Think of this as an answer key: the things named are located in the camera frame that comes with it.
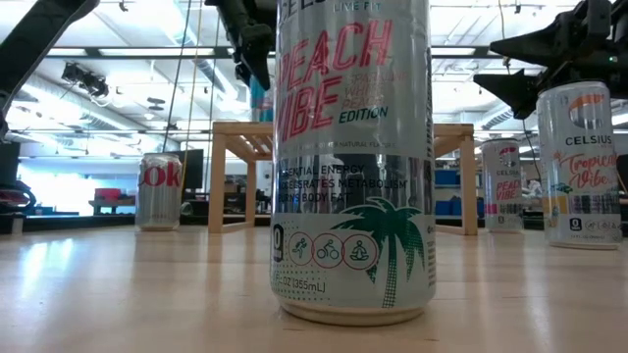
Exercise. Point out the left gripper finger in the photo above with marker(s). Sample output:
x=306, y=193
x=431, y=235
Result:
x=257, y=54

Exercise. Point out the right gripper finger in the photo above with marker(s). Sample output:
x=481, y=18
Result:
x=532, y=44
x=517, y=90

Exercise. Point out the blue silver Red Bull can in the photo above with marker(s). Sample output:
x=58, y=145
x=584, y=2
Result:
x=260, y=110

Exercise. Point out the Celsius Peach Vibe can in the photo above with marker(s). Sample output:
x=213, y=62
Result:
x=353, y=147
x=503, y=196

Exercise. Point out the silver Diet Coke can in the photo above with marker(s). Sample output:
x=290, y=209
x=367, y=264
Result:
x=159, y=196

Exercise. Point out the wooden slatted shelf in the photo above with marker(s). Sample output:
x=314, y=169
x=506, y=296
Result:
x=217, y=176

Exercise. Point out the blue storage bin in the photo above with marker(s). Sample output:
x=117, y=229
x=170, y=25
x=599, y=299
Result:
x=456, y=207
x=446, y=177

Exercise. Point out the black computer monitor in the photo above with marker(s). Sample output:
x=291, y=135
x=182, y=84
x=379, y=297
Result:
x=192, y=169

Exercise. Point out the black ceiling spotlight cluster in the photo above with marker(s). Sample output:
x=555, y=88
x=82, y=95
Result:
x=90, y=83

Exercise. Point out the red box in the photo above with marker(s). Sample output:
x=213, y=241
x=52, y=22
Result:
x=108, y=193

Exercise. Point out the low wooden bench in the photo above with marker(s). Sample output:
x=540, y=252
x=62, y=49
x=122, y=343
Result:
x=113, y=206

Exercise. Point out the black aluminium table frame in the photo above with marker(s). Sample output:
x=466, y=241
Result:
x=98, y=223

